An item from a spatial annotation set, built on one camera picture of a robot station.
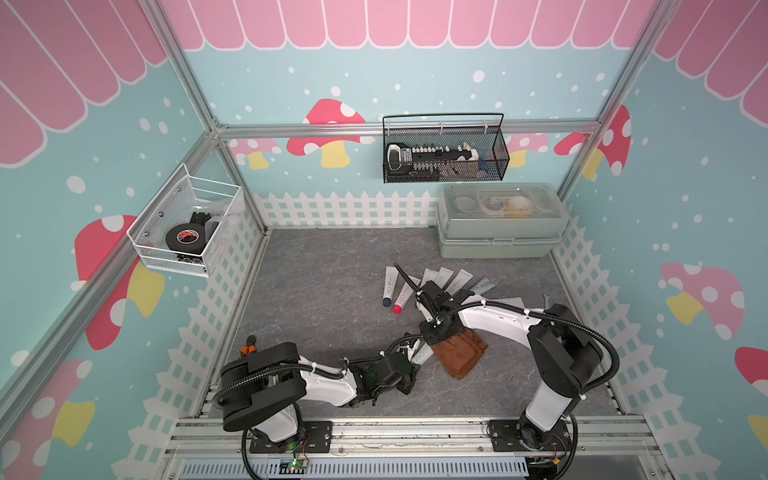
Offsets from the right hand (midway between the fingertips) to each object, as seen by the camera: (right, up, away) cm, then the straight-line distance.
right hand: (431, 336), depth 90 cm
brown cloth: (+7, -4, -5) cm, 10 cm away
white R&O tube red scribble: (+11, +15, +12) cm, 23 cm away
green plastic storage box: (+27, +37, +15) cm, 48 cm away
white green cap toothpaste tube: (+6, +17, +15) cm, 23 cm away
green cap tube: (-3, -4, -5) cm, 7 cm away
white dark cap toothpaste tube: (-13, +15, +12) cm, 23 cm away
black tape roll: (-61, +29, -19) cm, 70 cm away
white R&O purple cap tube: (+1, +18, +15) cm, 23 cm away
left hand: (-6, -9, -5) cm, 12 cm away
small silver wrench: (+40, +10, +9) cm, 42 cm away
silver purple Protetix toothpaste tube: (+20, +14, +12) cm, 27 cm away
